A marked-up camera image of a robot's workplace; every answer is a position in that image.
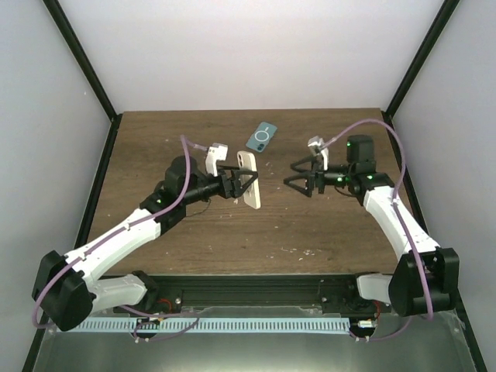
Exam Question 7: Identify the black frame post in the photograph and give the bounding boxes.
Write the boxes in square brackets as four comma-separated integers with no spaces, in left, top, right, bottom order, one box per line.
[41,0,119,122]
[381,0,460,121]

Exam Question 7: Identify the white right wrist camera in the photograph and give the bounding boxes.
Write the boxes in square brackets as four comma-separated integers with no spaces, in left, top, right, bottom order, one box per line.
[308,136,329,171]

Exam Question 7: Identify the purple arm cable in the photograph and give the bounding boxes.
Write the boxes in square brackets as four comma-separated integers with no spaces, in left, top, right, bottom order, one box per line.
[31,134,210,329]
[320,119,435,322]

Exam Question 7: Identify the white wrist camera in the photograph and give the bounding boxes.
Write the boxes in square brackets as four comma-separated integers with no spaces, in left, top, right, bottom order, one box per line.
[308,136,329,171]
[205,143,229,177]

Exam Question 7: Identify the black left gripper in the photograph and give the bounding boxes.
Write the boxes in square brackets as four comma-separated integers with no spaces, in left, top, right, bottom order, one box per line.
[182,164,258,206]

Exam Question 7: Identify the light blue slotted cable duct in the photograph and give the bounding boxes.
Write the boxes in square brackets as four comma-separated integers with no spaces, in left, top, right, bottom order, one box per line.
[72,317,350,335]

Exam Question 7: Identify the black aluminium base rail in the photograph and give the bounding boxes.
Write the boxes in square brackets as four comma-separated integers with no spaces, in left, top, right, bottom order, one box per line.
[134,274,388,316]

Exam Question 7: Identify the black left frame post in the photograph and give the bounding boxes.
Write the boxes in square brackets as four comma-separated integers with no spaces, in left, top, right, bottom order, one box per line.
[41,0,119,122]

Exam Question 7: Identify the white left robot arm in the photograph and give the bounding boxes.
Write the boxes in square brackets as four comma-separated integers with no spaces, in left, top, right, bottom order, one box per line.
[32,151,261,331]

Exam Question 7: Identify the teal phone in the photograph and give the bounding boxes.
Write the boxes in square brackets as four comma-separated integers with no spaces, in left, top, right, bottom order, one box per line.
[246,122,277,153]

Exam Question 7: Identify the black right frame post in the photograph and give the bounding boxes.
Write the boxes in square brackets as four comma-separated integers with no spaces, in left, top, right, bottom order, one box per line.
[381,0,460,121]

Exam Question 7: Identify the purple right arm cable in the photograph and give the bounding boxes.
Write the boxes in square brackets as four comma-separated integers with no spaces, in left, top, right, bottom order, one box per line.
[320,119,435,322]

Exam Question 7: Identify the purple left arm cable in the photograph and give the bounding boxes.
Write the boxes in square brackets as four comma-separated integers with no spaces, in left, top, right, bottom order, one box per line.
[31,134,210,329]

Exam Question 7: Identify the cream phone case with ring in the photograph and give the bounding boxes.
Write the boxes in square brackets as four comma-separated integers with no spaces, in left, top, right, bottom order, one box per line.
[237,150,261,209]

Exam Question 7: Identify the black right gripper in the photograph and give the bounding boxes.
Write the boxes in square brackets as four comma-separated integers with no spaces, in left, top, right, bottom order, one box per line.
[284,155,355,198]

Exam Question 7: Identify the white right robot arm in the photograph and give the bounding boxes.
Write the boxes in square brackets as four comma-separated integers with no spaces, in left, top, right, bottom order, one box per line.
[284,135,460,317]

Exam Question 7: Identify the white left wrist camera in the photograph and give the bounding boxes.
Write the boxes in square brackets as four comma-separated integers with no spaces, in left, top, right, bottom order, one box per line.
[205,143,229,177]

